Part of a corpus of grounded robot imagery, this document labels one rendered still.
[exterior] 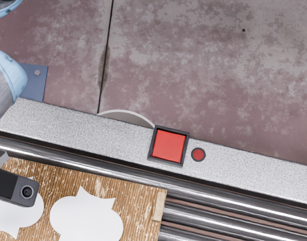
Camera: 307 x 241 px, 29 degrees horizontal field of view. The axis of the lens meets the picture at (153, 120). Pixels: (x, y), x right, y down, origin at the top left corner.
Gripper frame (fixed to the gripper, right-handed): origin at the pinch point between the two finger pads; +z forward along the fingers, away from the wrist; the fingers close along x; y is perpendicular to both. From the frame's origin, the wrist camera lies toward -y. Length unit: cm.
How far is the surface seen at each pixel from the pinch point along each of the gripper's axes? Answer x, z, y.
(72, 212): -0.9, 8.1, -13.1
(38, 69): -65, 101, 23
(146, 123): -41, 68, -22
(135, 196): -6.7, 8.9, -24.6
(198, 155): -18.5, 10.9, -35.8
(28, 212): 0.8, 8.1, -4.8
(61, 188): -5.3, 8.9, -9.7
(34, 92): -55, 101, 22
